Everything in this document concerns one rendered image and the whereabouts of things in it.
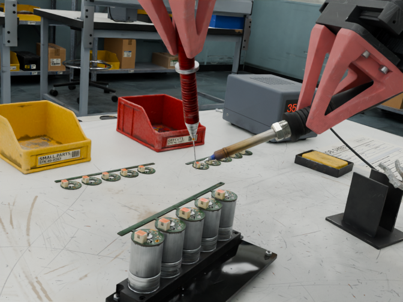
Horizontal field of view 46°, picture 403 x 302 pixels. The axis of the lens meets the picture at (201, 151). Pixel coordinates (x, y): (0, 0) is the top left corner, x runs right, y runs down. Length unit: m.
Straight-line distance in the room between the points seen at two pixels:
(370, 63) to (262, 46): 6.19
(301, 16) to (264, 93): 5.34
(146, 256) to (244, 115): 0.57
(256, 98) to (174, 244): 0.52
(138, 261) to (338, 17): 0.24
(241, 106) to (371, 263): 0.46
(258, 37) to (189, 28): 6.33
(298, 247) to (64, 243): 0.24
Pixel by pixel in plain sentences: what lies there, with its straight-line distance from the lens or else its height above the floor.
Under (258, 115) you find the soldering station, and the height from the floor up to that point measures 0.79.
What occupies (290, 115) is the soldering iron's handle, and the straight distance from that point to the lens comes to 0.39.
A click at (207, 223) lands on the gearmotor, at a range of 0.42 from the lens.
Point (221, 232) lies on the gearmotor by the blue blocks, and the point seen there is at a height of 0.78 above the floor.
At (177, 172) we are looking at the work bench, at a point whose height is 0.75.
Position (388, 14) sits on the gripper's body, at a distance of 0.36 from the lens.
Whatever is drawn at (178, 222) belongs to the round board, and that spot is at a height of 0.81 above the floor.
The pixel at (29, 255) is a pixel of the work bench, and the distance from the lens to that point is 0.46.
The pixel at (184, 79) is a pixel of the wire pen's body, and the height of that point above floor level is 0.93.
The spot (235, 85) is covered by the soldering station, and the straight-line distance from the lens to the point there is 0.91.
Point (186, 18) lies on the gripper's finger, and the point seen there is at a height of 0.97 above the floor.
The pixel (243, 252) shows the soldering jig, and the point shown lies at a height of 0.76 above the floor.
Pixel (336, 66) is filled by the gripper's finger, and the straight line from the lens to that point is 0.37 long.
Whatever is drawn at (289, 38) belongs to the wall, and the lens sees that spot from 6.27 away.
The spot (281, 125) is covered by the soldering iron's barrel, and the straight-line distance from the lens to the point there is 0.39.
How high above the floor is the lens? 0.99
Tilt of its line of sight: 18 degrees down
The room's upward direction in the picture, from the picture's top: 7 degrees clockwise
